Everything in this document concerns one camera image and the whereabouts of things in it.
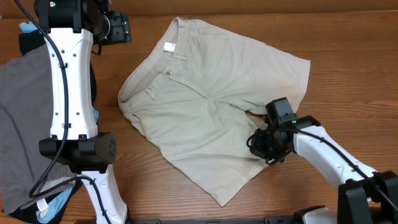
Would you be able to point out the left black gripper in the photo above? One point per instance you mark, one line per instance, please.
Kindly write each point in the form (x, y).
(121, 30)

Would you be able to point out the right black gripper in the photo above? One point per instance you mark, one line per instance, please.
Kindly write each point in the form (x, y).
(257, 148)

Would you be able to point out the beige cotton shorts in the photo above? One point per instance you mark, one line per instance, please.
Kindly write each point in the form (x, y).
(191, 98)

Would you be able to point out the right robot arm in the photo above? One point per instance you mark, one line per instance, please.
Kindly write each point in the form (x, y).
(364, 194)

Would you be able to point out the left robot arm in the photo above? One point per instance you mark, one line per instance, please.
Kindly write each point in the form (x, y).
(71, 28)

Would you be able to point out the grey garment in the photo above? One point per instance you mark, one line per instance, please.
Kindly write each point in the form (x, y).
(26, 118)

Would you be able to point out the light blue garment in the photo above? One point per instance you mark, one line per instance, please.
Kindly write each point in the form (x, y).
(51, 208)

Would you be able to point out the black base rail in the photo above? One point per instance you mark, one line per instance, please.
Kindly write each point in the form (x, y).
(214, 221)

